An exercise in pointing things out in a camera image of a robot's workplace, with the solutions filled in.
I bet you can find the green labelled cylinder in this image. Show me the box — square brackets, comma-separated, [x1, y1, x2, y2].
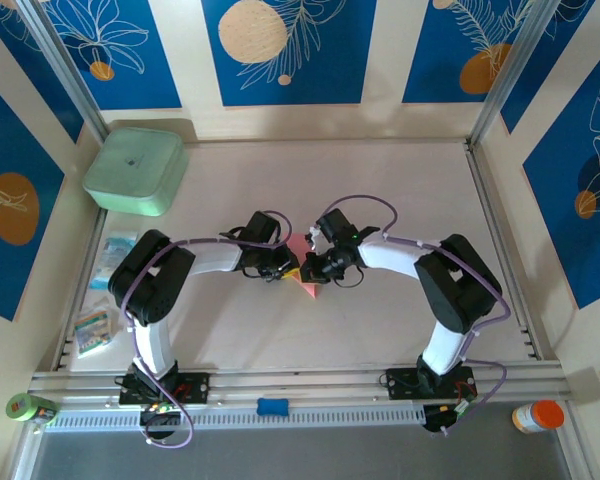
[29, 397, 61, 427]

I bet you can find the mint green square case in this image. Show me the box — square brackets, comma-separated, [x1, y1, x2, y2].
[82, 127, 190, 218]

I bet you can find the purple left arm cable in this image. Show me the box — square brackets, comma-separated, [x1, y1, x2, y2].
[121, 209, 295, 448]

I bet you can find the bottle with orange lid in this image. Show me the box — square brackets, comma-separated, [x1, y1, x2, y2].
[511, 399, 566, 435]

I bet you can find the clear packet with green print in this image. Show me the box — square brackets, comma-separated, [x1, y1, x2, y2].
[73, 299, 115, 360]

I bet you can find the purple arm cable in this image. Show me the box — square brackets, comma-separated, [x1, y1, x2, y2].
[322, 194, 512, 438]
[121, 209, 295, 448]

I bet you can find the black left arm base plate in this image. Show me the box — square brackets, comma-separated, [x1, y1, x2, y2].
[118, 372, 211, 406]

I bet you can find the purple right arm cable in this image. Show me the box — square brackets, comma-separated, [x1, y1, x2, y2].
[322, 194, 512, 438]

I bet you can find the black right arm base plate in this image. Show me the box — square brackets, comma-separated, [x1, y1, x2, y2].
[387, 366, 476, 401]

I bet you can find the aluminium side rail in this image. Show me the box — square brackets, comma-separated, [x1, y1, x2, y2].
[52, 207, 109, 372]
[464, 142, 541, 362]

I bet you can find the green tape roll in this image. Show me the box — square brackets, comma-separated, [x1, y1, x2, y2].
[5, 392, 37, 424]

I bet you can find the pink paper sheet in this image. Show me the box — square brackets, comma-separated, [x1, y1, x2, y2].
[284, 232, 327, 301]

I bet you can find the grey slotted cable duct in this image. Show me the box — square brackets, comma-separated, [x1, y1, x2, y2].
[44, 404, 426, 429]

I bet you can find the black controller board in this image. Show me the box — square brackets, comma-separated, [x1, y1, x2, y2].
[139, 402, 184, 436]
[423, 402, 476, 435]

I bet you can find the blue bone-shaped clip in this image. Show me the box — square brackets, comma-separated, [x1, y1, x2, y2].
[256, 397, 291, 417]

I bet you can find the clear packet with blue print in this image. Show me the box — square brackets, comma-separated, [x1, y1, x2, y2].
[88, 230, 139, 291]

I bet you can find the aluminium corner post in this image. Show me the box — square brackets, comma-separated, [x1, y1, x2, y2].
[17, 0, 110, 145]
[468, 0, 566, 149]

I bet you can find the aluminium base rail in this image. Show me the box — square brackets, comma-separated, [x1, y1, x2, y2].
[28, 362, 574, 402]

